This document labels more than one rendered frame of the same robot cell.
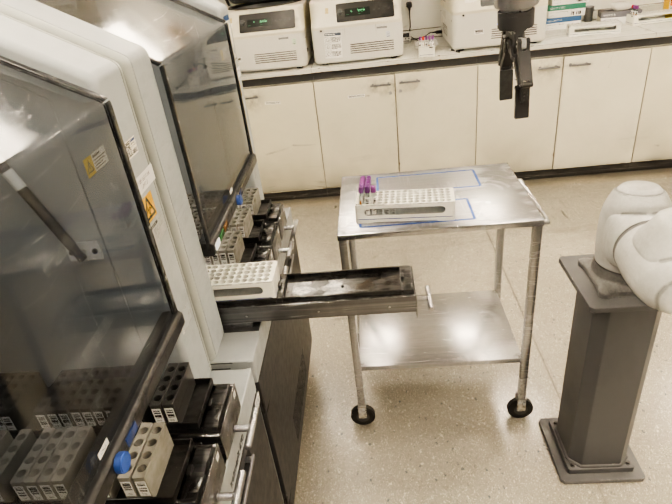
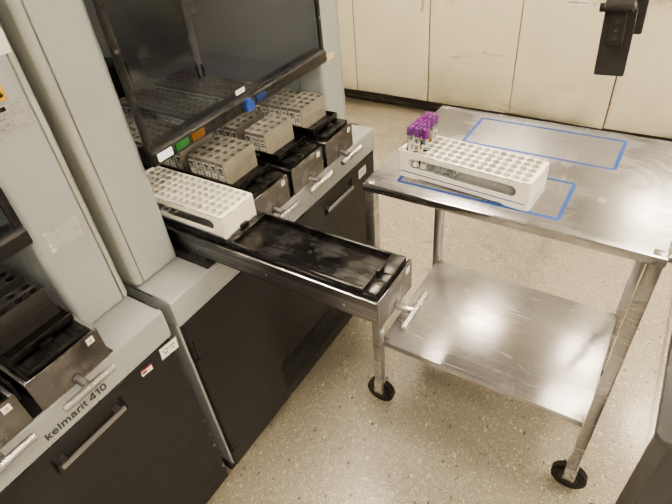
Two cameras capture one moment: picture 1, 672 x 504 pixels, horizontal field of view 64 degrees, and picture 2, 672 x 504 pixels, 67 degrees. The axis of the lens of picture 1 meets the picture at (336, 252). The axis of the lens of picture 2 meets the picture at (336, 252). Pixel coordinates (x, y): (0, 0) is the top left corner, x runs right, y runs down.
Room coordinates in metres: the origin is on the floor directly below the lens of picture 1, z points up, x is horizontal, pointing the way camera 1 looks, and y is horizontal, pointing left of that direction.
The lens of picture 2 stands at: (0.51, -0.44, 1.42)
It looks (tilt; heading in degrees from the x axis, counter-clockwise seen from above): 39 degrees down; 30
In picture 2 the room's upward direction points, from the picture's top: 6 degrees counter-clockwise
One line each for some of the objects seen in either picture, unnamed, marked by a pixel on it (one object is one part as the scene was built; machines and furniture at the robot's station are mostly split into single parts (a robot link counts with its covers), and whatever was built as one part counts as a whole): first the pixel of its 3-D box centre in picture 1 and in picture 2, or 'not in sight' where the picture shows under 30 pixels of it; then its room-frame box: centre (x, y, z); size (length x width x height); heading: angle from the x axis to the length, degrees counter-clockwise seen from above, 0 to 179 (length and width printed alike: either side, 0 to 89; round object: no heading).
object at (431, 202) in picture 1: (404, 205); (469, 168); (1.47, -0.23, 0.85); 0.30 x 0.10 x 0.06; 79
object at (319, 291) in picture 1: (292, 296); (257, 243); (1.16, 0.13, 0.78); 0.73 x 0.14 x 0.09; 84
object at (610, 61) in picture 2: (521, 102); (615, 42); (1.14, -0.44, 1.23); 0.03 x 0.01 x 0.07; 85
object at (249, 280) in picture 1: (220, 284); (189, 201); (1.18, 0.31, 0.83); 0.30 x 0.10 x 0.06; 84
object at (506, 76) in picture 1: (506, 85); (634, 3); (1.27, -0.45, 1.23); 0.03 x 0.01 x 0.07; 85
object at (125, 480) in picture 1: (141, 460); not in sight; (0.62, 0.37, 0.85); 0.12 x 0.02 x 0.06; 174
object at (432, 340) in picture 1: (433, 296); (507, 294); (1.58, -0.33, 0.41); 0.67 x 0.46 x 0.82; 84
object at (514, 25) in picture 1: (515, 31); not in sight; (1.20, -0.44, 1.36); 0.08 x 0.07 x 0.09; 175
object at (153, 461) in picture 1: (154, 460); not in sight; (0.62, 0.35, 0.85); 0.12 x 0.02 x 0.06; 175
